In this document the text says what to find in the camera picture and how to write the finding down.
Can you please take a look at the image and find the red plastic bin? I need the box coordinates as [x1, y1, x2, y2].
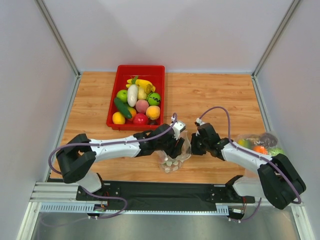
[106, 65, 165, 131]

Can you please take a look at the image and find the pink peach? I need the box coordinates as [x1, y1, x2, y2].
[135, 99, 149, 114]

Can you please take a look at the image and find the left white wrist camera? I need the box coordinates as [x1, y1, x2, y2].
[170, 116, 186, 140]

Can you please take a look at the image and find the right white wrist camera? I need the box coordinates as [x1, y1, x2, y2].
[194, 118, 205, 127]

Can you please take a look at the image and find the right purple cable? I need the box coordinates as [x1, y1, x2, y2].
[198, 106, 302, 224]

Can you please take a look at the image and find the white radish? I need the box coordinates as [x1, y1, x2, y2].
[127, 76, 139, 107]

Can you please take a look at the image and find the left aluminium frame post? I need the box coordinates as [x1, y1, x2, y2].
[33, 0, 82, 77]

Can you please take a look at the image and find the white slotted cable duct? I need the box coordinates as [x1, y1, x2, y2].
[38, 201, 246, 216]

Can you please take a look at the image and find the yellow orange peach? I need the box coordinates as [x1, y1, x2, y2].
[145, 105, 161, 120]

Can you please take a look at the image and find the small green watermelon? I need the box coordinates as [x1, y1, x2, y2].
[146, 92, 161, 106]

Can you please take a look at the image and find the dark green cucumber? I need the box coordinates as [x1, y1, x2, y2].
[113, 97, 132, 119]

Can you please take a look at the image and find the clear bag of spare food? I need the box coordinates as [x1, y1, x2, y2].
[236, 131, 300, 176]

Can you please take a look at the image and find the dark purple plum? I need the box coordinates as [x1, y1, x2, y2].
[149, 120, 158, 126]

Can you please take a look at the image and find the green apple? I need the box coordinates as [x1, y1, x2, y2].
[116, 89, 128, 103]

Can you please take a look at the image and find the yellow pear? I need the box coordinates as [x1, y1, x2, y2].
[137, 86, 148, 100]

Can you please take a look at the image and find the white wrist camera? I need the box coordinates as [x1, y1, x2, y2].
[170, 116, 186, 140]
[194, 118, 205, 127]

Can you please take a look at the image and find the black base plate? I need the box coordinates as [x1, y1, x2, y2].
[74, 178, 256, 212]

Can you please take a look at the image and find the polka dot zip bag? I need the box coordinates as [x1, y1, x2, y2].
[156, 130, 191, 174]

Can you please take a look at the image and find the aluminium frame post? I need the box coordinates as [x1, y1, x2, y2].
[33, 0, 82, 77]
[251, 0, 303, 78]

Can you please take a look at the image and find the right aluminium frame post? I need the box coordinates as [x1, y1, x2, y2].
[251, 0, 303, 78]

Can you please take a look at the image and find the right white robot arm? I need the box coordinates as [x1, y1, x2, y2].
[191, 123, 307, 210]

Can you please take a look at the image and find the yellow lemon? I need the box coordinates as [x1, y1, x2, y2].
[112, 111, 126, 125]

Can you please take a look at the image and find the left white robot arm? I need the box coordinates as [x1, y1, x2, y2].
[56, 121, 186, 193]

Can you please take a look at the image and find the yellow banana bunch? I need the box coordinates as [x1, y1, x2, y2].
[125, 78, 156, 94]

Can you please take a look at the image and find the green orange mango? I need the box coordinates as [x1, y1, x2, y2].
[126, 105, 137, 122]

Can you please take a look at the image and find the red pomegranate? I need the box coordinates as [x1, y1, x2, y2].
[132, 113, 149, 125]

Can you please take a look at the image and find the aluminium front rail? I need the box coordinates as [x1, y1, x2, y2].
[29, 181, 83, 203]

